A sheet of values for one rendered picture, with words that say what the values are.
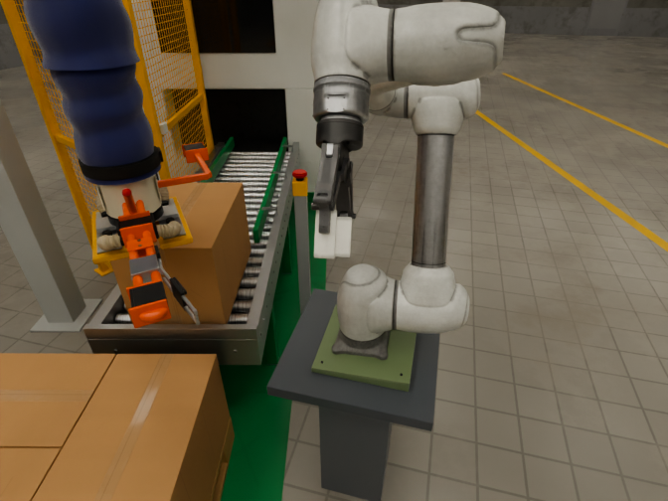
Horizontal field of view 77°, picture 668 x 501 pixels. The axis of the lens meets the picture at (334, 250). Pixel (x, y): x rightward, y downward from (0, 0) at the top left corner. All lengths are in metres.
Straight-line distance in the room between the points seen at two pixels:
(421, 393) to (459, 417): 0.94
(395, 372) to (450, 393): 1.04
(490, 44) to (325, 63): 0.24
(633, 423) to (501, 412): 0.61
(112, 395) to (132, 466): 0.32
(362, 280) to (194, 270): 0.74
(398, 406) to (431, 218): 0.55
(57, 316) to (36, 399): 1.25
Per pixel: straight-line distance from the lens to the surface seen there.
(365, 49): 0.68
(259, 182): 3.14
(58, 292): 2.95
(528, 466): 2.24
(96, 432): 1.69
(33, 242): 2.79
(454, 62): 0.69
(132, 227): 1.25
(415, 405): 1.33
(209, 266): 1.69
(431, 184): 1.22
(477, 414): 2.33
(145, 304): 0.96
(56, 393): 1.88
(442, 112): 1.21
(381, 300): 1.25
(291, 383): 1.36
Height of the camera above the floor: 1.79
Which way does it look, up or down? 33 degrees down
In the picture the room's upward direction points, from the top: straight up
